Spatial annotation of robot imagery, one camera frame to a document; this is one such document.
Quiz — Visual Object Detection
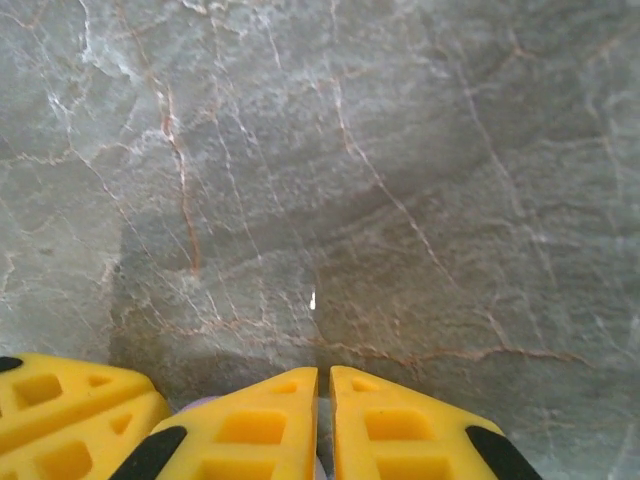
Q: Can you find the purple earbud charging case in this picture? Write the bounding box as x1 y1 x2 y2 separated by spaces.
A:
172 393 335 480

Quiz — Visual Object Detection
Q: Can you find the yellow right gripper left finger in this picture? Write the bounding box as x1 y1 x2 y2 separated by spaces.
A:
109 366 320 480

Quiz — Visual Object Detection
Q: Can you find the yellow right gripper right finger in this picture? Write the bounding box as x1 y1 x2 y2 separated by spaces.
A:
329 364 545 480

